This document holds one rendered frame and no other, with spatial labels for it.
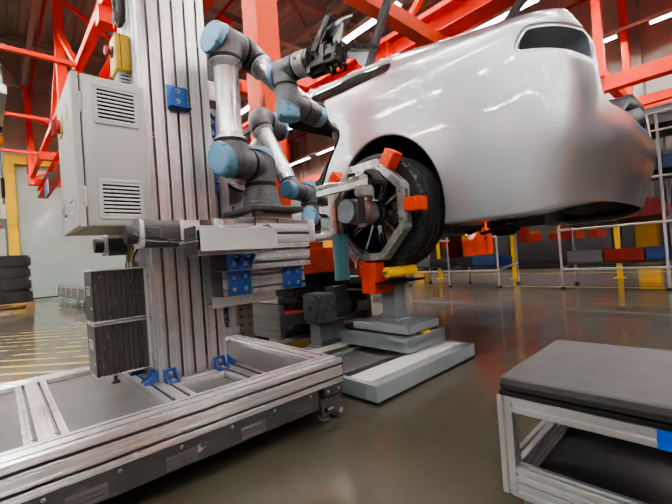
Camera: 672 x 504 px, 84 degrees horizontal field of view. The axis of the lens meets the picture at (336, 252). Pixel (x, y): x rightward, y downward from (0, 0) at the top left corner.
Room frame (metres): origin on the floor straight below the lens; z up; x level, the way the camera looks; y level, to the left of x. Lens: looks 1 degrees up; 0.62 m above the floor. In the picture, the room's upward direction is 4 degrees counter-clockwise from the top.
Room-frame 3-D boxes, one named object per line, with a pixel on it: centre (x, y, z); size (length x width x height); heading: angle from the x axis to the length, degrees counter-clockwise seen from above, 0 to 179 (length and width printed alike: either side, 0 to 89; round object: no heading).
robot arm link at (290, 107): (1.20, 0.11, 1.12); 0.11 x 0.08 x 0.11; 146
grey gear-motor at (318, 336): (2.35, 0.02, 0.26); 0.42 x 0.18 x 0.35; 133
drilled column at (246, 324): (2.24, 0.59, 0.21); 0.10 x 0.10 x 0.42; 43
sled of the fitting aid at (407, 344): (2.23, -0.29, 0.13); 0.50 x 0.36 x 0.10; 43
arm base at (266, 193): (1.44, 0.27, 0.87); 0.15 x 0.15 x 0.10
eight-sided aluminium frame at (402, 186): (2.09, -0.19, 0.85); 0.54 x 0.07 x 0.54; 43
